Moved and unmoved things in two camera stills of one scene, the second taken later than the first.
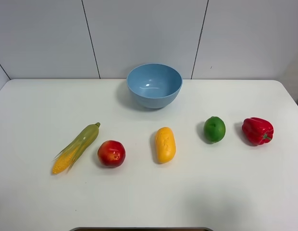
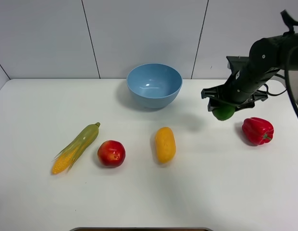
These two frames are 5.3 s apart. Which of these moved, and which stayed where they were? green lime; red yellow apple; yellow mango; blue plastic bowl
Moved: green lime
Stayed: yellow mango; blue plastic bowl; red yellow apple
